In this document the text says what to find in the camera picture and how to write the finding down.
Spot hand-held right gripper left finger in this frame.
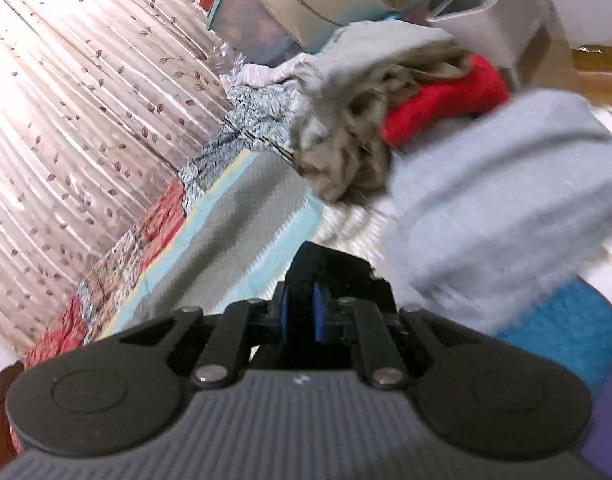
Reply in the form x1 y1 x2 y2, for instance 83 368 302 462
120 282 291 392

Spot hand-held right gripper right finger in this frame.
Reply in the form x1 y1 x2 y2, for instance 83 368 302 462
311 283 468 392

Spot black pants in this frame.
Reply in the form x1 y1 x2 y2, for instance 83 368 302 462
263 241 399 361

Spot printed patterned blanket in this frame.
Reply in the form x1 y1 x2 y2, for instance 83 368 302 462
93 150 612 401

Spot olive khaki cloth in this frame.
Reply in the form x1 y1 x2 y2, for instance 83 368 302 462
291 45 479 206

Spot floral patchwork quilt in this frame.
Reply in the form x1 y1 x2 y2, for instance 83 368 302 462
23 80 309 373

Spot light grey garment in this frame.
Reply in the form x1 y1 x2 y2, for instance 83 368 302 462
386 87 612 336

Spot red cloth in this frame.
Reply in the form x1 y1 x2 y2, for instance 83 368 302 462
382 55 510 149

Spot white cloth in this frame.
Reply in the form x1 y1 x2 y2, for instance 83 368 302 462
221 52 319 92

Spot grey cloth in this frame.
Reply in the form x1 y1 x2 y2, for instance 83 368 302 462
306 25 467 128

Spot beige floral curtain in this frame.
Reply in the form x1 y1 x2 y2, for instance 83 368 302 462
0 0 239 361

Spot clear teal-trimmed storage bag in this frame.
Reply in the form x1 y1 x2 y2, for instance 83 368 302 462
203 0 311 63

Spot purple cloth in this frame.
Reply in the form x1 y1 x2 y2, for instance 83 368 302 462
581 392 612 480

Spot white plastic bin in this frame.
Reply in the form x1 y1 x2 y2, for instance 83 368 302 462
428 0 579 92

